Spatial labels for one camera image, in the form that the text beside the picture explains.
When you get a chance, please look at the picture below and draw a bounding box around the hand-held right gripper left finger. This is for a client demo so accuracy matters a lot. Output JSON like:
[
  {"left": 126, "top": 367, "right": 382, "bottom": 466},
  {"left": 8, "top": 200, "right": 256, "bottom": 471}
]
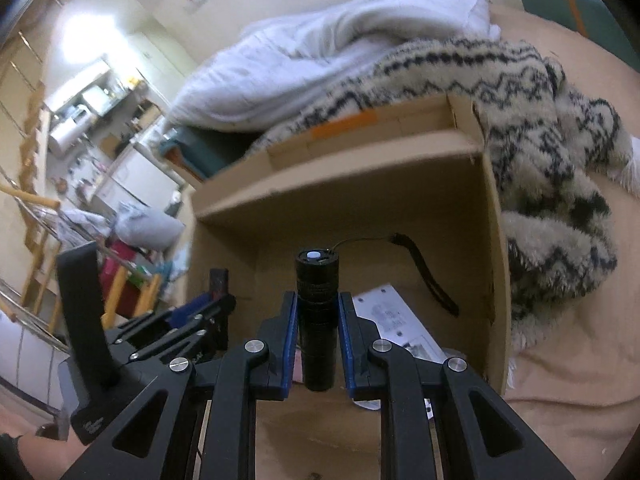
[{"left": 60, "top": 291, "right": 301, "bottom": 480}]

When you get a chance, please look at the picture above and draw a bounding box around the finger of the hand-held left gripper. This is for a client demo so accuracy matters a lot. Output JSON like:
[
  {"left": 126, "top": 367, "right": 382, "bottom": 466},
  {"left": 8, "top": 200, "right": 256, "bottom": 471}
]
[
  {"left": 125, "top": 317, "right": 230, "bottom": 367},
  {"left": 102, "top": 292, "right": 237, "bottom": 346}
]

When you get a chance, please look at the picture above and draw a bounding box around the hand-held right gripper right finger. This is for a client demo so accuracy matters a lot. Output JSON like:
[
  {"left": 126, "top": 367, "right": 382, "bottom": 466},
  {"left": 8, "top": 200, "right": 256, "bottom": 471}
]
[{"left": 337, "top": 291, "right": 571, "bottom": 480}]

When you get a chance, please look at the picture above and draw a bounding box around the black flashlight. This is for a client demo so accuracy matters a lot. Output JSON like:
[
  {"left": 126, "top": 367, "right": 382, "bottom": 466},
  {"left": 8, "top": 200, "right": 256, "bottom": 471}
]
[{"left": 294, "top": 232, "right": 460, "bottom": 392}]

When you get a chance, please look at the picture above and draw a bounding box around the white remote control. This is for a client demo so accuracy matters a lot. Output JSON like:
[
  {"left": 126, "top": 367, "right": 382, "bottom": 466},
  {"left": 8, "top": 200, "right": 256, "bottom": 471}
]
[{"left": 351, "top": 284, "right": 448, "bottom": 420}]

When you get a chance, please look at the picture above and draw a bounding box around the cardboard box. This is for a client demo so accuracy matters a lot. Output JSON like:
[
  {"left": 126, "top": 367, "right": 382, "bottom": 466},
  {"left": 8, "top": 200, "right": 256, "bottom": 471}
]
[{"left": 187, "top": 92, "right": 513, "bottom": 480}]

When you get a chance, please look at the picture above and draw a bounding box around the person's left forearm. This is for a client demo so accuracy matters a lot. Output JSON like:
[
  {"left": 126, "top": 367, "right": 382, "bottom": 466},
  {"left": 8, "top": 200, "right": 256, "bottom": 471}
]
[{"left": 0, "top": 430, "right": 83, "bottom": 480}]

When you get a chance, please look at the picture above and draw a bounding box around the red storage box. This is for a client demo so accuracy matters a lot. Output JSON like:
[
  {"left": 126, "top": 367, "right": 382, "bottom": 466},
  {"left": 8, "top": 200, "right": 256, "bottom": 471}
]
[{"left": 100, "top": 240, "right": 146, "bottom": 318}]

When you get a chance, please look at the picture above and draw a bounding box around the yellow wooden rack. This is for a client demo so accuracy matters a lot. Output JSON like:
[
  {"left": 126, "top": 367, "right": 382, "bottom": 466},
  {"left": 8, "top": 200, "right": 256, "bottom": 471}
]
[{"left": 0, "top": 182, "right": 163, "bottom": 333}]

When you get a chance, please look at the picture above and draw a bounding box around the metal drying rack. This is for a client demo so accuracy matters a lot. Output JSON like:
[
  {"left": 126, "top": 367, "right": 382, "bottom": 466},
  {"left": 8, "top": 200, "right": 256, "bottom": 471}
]
[{"left": 0, "top": 200, "right": 116, "bottom": 356}]

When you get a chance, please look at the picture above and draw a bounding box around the grey bag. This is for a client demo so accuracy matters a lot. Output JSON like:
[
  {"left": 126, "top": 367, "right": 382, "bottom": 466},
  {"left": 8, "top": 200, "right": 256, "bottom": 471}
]
[{"left": 114, "top": 208, "right": 183, "bottom": 251}]

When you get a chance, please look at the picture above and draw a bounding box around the white counter cabinet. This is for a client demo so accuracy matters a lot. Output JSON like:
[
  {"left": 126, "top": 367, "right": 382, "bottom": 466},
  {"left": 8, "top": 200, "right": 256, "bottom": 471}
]
[{"left": 95, "top": 152, "right": 176, "bottom": 211}]

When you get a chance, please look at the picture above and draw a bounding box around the wooden ladder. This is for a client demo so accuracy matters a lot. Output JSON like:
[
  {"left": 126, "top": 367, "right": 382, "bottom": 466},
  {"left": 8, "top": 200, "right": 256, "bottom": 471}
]
[{"left": 17, "top": 80, "right": 53, "bottom": 261}]

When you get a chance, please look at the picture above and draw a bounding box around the beige bed sheet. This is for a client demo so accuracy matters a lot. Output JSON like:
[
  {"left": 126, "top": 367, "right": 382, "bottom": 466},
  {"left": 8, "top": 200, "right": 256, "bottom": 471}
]
[{"left": 490, "top": 2, "right": 640, "bottom": 480}]

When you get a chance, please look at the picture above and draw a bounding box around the white duvet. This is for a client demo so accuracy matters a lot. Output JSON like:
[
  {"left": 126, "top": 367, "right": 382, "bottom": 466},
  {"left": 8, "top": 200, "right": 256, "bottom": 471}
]
[{"left": 167, "top": 0, "right": 501, "bottom": 136}]

